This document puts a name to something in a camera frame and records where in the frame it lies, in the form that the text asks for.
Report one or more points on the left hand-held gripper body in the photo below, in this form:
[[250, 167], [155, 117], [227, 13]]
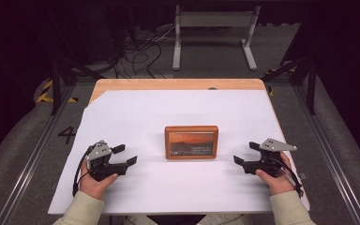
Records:
[[101, 162]]

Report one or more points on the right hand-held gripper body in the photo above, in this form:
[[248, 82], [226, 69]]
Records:
[[267, 164]]

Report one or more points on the wooden photo frame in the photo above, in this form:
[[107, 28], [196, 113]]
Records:
[[191, 145]]

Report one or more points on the person's right hand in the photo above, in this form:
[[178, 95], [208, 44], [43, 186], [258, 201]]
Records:
[[279, 184]]

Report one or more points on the person's left hand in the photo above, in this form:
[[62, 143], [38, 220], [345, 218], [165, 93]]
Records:
[[93, 187]]

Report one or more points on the person's left leg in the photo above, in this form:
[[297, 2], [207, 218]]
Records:
[[139, 220]]

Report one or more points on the person's leg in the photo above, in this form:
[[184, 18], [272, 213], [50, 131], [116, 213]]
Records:
[[139, 220], [222, 219]]

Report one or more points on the person's right leg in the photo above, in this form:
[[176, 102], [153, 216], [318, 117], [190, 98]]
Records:
[[222, 219]]

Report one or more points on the black metal stand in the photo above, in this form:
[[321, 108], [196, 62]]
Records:
[[56, 81], [309, 84]]

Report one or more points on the yellow black hazard tape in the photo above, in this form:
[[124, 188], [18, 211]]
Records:
[[45, 93]]

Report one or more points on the grey metal stand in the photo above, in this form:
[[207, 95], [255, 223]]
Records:
[[215, 19]]

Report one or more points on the metal floor rail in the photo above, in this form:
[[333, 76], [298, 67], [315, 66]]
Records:
[[328, 150], [34, 156]]

